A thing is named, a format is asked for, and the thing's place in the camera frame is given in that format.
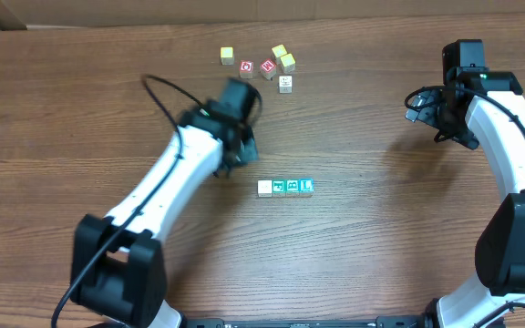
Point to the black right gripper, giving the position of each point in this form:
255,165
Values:
433,115

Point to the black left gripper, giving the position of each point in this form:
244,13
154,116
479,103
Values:
242,148

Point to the green letter wooden block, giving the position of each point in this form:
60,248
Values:
279,188

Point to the green B wooden block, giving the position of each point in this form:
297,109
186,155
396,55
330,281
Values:
292,188

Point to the blue L wooden block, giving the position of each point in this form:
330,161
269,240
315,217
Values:
306,187

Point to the white picture wooden block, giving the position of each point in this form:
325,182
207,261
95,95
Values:
285,84

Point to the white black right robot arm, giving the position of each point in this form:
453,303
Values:
480,108

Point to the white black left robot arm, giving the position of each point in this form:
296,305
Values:
118,268

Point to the red O wooden block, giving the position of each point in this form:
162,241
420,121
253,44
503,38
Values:
246,69

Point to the red M wooden block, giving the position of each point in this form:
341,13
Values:
268,69

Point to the yellow wooden block far left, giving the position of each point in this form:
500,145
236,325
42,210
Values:
227,56

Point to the yellow wooden block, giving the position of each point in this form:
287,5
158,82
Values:
227,56
279,51
287,63

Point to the yellow wooden block right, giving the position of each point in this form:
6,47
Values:
287,63

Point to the yellow wooden block top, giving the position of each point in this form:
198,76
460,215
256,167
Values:
279,51

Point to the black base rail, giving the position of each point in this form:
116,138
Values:
402,321

